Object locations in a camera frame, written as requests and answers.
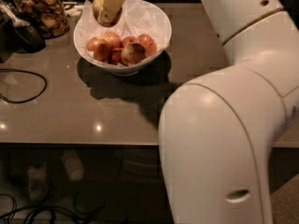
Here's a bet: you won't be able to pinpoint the glass jar of dried chips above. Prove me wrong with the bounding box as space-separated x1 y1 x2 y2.
13 0 69 39

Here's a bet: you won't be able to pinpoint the front apple with brown spot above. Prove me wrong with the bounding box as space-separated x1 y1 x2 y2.
121 43 147 66

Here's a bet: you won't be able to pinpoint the white objects behind jar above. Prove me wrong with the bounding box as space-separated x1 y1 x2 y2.
64 2 84 17

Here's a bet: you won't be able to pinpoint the cables on floor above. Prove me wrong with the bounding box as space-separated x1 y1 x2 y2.
0 184 125 224

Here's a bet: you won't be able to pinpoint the red apple behind left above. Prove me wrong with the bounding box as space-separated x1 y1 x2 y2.
102 32 121 49

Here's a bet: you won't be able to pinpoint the white bowl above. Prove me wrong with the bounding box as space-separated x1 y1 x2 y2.
73 0 173 77

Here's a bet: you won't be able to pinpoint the yellow-red top apple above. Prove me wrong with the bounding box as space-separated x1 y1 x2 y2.
93 0 122 27

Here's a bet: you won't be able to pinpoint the red apple centre back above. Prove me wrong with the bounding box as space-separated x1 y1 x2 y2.
121 35 136 48

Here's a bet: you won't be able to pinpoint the small red apple front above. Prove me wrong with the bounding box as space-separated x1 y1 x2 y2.
108 48 122 65

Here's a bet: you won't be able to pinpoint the black cable on table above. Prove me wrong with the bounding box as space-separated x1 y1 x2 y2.
0 68 49 105

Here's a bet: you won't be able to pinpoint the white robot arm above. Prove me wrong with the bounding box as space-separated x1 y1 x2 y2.
159 0 299 224

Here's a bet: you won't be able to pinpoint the white paper liner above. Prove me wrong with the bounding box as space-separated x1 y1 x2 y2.
75 0 171 67

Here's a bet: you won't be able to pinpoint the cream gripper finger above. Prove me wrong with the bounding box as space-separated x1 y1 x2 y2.
98 0 125 24

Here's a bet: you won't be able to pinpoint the red apple right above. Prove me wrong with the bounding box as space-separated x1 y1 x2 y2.
136 34 157 57

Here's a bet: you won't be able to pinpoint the black appliance at left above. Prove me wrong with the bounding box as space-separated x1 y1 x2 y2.
0 0 46 63

